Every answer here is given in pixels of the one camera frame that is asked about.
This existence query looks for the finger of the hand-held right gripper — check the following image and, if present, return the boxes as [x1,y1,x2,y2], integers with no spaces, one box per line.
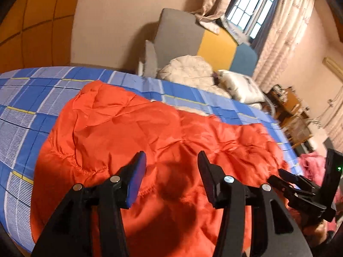
[268,175,337,221]
[278,168,326,202]

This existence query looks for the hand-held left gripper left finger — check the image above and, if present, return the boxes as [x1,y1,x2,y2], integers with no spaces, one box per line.
[31,151,147,257]

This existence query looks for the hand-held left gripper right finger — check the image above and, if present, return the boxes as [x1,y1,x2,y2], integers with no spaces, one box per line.
[197,151,313,257]

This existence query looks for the orange puffer jacket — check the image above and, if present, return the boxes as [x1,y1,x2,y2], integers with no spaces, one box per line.
[30,80,292,257]

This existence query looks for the pink cloth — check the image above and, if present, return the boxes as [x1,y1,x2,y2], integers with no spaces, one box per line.
[299,152,329,183]

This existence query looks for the woven wicker basket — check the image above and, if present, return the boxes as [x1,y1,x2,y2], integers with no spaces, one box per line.
[283,115,313,143]

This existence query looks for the cream patterned curtain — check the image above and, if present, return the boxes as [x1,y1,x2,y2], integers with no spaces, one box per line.
[319,88,343,145]
[252,0,316,91]
[193,0,240,35]

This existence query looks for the wooden nightstand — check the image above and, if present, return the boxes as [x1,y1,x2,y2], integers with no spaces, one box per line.
[264,86,309,124]

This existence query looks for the large white pillow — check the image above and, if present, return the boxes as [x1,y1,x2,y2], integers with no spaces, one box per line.
[218,70,266,104]

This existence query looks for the light grey upright cushion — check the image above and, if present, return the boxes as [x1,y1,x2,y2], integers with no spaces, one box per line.
[138,40,159,78]

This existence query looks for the blue plaid bedsheet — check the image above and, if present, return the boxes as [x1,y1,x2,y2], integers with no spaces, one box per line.
[0,66,304,253]

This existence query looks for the grey yellow blue headboard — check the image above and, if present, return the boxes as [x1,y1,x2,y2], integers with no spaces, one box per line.
[153,8,258,77]

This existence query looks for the barred window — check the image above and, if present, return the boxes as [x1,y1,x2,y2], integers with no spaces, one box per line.
[225,0,282,41]

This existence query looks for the yellow wooden wardrobe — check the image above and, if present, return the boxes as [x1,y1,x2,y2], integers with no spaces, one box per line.
[0,0,85,73]

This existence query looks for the cream wall air conditioner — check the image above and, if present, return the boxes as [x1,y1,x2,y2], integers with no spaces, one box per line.
[323,57,343,75]

